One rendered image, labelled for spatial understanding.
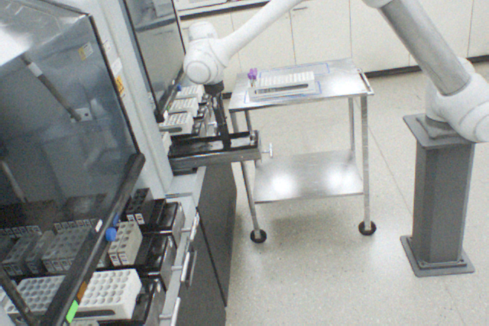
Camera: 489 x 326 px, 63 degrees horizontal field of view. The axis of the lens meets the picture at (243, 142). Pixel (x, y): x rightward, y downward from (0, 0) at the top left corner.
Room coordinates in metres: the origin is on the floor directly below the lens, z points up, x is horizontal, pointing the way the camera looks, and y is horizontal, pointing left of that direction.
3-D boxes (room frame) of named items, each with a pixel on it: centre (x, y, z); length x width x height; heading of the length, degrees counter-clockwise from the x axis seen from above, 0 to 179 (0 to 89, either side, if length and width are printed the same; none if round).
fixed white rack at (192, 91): (1.84, 0.30, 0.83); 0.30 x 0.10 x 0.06; 82
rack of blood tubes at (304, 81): (1.69, -0.22, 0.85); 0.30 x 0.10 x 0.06; 80
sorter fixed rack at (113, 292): (0.69, 0.47, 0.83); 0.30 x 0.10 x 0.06; 82
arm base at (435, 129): (1.35, -0.79, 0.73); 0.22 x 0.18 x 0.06; 172
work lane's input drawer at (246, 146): (1.37, 0.26, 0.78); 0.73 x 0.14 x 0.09; 82
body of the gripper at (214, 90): (1.39, 0.07, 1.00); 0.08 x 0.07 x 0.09; 172
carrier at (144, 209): (0.98, 0.32, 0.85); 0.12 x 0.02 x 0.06; 172
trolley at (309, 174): (1.80, -0.30, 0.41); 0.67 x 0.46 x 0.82; 80
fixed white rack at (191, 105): (1.69, 0.32, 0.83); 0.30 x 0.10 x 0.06; 82
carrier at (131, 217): (0.98, 0.35, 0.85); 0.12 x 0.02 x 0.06; 171
